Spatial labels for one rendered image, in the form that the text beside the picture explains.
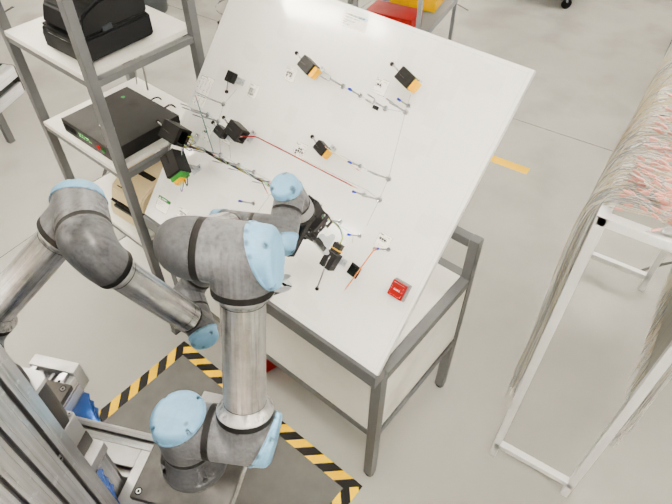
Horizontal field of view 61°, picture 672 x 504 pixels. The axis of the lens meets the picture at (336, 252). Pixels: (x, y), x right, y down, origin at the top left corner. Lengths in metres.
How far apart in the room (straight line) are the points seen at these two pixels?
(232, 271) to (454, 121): 1.02
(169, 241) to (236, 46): 1.38
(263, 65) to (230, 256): 1.30
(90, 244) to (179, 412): 0.38
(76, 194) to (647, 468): 2.53
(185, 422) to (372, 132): 1.09
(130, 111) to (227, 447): 1.70
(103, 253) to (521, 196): 3.08
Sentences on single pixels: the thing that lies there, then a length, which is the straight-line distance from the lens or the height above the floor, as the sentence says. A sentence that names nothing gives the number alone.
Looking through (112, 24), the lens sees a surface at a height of 1.56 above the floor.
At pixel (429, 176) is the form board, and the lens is 1.79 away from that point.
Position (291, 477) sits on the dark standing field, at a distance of 2.65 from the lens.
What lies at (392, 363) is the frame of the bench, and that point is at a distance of 1.97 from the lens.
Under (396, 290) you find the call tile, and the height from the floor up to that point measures 1.10.
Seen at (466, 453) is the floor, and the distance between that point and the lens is 2.75.
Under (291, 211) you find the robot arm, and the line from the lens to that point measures 1.39.
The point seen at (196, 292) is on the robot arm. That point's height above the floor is 1.28.
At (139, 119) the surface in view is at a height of 1.13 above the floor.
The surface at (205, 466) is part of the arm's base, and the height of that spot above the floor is 1.23.
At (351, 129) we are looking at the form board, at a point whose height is 1.36.
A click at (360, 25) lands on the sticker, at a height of 1.60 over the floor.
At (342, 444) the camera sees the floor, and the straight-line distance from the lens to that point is 2.71.
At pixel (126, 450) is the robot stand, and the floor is 1.07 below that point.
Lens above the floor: 2.46
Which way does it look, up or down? 47 degrees down
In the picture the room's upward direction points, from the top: straight up
